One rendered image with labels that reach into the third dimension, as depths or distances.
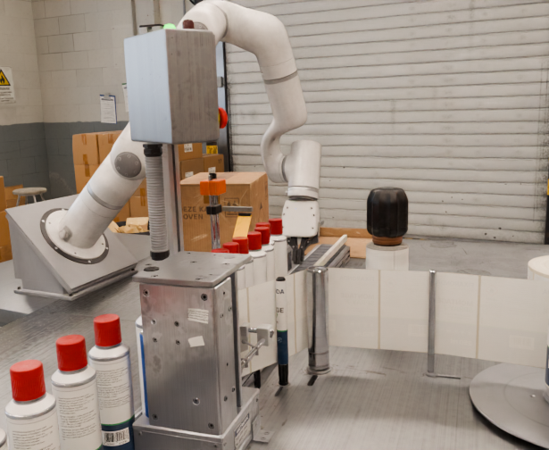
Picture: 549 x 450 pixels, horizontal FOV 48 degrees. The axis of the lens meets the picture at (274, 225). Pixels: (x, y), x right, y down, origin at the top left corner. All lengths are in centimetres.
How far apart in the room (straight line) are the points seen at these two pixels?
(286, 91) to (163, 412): 95
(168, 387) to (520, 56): 482
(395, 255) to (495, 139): 422
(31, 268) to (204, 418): 115
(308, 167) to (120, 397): 97
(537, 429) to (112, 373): 59
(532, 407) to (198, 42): 79
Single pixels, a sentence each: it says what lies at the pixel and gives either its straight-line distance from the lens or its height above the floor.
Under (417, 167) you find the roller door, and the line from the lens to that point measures 554.
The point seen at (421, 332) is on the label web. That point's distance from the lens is 110.
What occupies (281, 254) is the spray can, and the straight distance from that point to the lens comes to 141.
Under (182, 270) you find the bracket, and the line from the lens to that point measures 79.
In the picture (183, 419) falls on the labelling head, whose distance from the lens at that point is 82.
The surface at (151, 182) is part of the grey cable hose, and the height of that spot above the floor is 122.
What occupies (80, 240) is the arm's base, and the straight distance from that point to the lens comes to 187.
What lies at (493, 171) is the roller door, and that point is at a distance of 542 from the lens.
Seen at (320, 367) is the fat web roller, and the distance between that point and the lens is 110.
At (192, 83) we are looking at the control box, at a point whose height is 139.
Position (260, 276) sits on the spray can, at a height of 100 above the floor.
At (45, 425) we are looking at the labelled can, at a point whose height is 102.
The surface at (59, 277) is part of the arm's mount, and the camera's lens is 180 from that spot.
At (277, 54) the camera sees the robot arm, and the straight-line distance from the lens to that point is 154.
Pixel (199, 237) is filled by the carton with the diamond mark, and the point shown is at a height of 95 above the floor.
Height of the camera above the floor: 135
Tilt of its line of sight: 11 degrees down
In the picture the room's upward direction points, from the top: 2 degrees counter-clockwise
